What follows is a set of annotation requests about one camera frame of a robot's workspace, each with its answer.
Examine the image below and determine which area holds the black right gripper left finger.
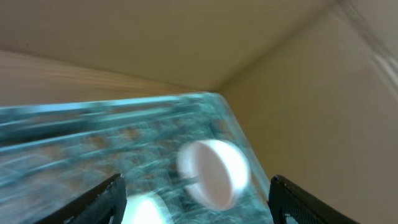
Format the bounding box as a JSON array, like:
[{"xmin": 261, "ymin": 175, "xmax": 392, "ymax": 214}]
[{"xmin": 36, "ymin": 174, "xmax": 127, "ymax": 224}]

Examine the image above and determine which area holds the white cup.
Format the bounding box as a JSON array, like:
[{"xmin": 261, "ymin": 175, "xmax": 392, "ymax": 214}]
[{"xmin": 121, "ymin": 192, "xmax": 174, "ymax": 224}]

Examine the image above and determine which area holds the pink bowl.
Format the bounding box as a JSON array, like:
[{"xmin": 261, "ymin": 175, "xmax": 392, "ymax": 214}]
[{"xmin": 176, "ymin": 139, "xmax": 251, "ymax": 211}]

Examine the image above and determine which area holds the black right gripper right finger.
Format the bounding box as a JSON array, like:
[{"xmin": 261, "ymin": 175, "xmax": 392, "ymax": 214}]
[{"xmin": 268, "ymin": 175, "xmax": 358, "ymax": 224}]

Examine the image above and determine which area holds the grey dish rack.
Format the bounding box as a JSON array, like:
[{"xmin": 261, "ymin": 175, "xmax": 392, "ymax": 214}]
[{"xmin": 1, "ymin": 92, "xmax": 272, "ymax": 223}]

